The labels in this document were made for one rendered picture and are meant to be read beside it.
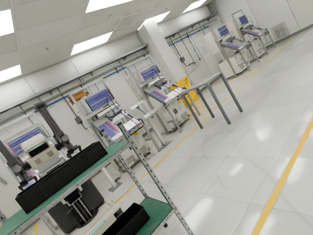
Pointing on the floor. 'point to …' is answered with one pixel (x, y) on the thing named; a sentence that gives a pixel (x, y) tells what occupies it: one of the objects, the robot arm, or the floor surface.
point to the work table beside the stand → (212, 95)
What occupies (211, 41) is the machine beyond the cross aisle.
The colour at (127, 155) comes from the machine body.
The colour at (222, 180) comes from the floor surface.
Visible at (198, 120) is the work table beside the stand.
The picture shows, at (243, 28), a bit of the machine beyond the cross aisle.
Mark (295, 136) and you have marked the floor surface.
